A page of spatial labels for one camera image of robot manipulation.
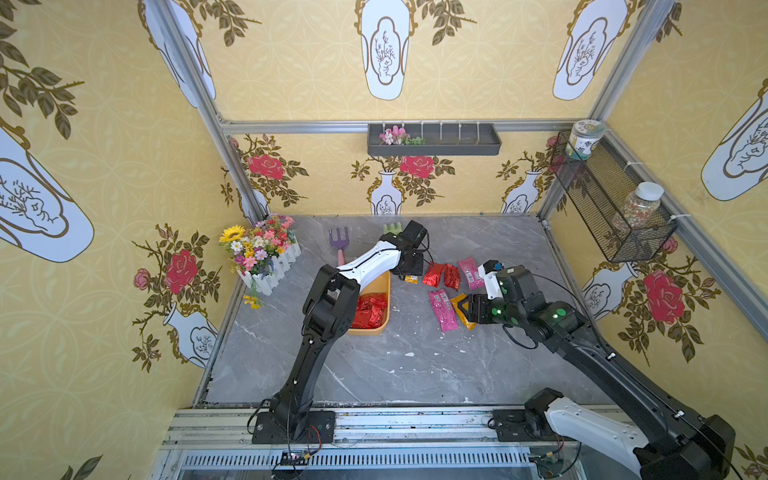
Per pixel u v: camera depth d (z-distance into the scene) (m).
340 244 1.14
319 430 0.73
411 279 0.95
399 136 0.88
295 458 0.73
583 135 0.85
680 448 0.38
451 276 1.00
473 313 0.68
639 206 0.66
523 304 0.56
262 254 0.90
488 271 0.69
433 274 1.00
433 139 0.92
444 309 0.92
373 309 0.90
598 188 0.90
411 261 0.73
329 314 0.58
